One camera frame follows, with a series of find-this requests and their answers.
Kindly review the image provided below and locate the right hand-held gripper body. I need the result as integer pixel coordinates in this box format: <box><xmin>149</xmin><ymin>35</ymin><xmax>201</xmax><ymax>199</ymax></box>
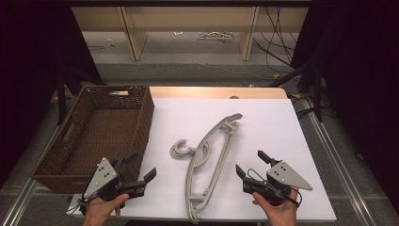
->
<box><xmin>243</xmin><ymin>159</ymin><xmax>313</xmax><ymax>207</ymax></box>

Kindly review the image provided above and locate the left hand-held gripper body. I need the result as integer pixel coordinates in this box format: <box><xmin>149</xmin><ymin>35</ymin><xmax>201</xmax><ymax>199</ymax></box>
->
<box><xmin>83</xmin><ymin>157</ymin><xmax>147</xmax><ymax>202</ymax></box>

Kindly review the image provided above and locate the brown woven basket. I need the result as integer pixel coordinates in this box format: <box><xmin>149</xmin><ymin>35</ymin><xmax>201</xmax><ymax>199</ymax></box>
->
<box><xmin>30</xmin><ymin>84</ymin><xmax>155</xmax><ymax>195</ymax></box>

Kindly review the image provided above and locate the person's left hand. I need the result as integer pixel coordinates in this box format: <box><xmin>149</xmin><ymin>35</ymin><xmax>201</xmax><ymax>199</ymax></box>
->
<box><xmin>83</xmin><ymin>193</ymin><xmax>130</xmax><ymax>226</ymax></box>

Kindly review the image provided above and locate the person's right hand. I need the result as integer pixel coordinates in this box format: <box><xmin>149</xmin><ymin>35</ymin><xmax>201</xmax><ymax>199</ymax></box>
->
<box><xmin>251</xmin><ymin>187</ymin><xmax>299</xmax><ymax>226</ymax></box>

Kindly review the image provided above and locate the black metal stand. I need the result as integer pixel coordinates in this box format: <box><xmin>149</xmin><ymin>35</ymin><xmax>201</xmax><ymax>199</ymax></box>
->
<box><xmin>268</xmin><ymin>59</ymin><xmax>325</xmax><ymax>122</ymax></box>
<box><xmin>56</xmin><ymin>64</ymin><xmax>105</xmax><ymax>126</ymax></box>

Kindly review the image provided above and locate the black curtain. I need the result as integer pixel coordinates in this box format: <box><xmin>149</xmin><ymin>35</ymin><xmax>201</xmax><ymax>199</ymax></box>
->
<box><xmin>0</xmin><ymin>0</ymin><xmax>105</xmax><ymax>189</ymax></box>
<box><xmin>291</xmin><ymin>0</ymin><xmax>399</xmax><ymax>216</ymax></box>

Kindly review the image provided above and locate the beige wooden shelf unit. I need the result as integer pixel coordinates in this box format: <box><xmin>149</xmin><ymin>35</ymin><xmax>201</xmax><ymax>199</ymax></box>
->
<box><xmin>71</xmin><ymin>6</ymin><xmax>310</xmax><ymax>62</ymax></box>

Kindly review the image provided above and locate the white tangled item on floor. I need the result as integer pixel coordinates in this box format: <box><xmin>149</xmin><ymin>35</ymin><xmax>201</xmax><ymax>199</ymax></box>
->
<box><xmin>197</xmin><ymin>30</ymin><xmax>236</xmax><ymax>42</ymax></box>

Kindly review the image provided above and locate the right hand-held gripper cable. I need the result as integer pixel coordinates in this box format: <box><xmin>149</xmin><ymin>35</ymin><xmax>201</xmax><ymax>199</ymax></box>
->
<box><xmin>247</xmin><ymin>168</ymin><xmax>303</xmax><ymax>209</ymax></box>

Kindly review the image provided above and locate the hand-held gripper cable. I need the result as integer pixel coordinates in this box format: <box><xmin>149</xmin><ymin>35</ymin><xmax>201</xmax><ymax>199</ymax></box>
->
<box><xmin>67</xmin><ymin>195</ymin><xmax>92</xmax><ymax>218</ymax></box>
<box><xmin>247</xmin><ymin>168</ymin><xmax>303</xmax><ymax>209</ymax></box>

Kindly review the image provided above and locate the left hand-held gripper cable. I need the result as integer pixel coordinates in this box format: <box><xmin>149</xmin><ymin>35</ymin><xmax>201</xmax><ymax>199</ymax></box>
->
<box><xmin>67</xmin><ymin>195</ymin><xmax>92</xmax><ymax>218</ymax></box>

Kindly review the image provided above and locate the metal floor rail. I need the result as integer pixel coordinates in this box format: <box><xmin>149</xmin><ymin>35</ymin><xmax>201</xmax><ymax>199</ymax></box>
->
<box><xmin>300</xmin><ymin>96</ymin><xmax>378</xmax><ymax>226</ymax></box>
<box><xmin>0</xmin><ymin>125</ymin><xmax>62</xmax><ymax>226</ymax></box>

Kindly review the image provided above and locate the thin white floor cable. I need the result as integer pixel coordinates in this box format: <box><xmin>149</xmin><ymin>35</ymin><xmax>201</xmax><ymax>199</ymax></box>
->
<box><xmin>175</xmin><ymin>60</ymin><xmax>279</xmax><ymax>80</ymax></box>

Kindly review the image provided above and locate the bundle of black floor cables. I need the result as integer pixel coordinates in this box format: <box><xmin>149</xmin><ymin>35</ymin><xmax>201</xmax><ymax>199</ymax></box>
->
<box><xmin>252</xmin><ymin>6</ymin><xmax>303</xmax><ymax>75</ymax></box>

